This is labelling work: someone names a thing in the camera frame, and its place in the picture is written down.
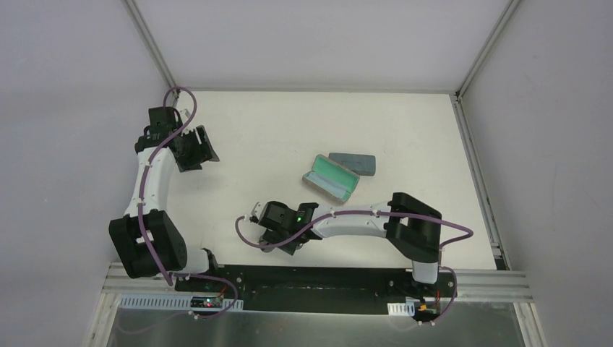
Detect white cable duct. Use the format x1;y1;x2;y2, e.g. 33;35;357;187
387;301;416;317
119;294;244;312

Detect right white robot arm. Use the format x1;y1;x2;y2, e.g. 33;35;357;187
249;192;442;296

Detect aluminium front rail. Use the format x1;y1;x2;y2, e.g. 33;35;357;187
102;262;533;303

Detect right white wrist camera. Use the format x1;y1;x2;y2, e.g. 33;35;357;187
247;202;265;224

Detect right white cable duct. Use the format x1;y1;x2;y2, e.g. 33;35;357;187
387;301;416;317

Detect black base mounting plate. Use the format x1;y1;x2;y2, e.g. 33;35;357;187
175;265;456;314

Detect thin-frame sunglasses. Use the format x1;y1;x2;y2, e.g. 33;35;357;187
258;241;303;255

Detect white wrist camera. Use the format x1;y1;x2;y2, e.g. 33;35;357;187
180;108;196;134
247;202;265;224

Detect purple cable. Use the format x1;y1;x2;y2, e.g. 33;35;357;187
234;210;475;333
116;86;239;335

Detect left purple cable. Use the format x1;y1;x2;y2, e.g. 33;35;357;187
116;86;239;335

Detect blue-green glasses case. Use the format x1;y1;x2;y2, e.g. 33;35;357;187
328;152;377;176

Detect left white cable duct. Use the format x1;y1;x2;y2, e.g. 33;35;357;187
119;294;244;312

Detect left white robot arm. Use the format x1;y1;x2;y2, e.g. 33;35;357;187
108;106;220;293

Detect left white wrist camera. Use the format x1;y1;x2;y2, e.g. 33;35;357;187
180;108;196;134

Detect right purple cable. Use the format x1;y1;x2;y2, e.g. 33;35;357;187
234;210;475;333

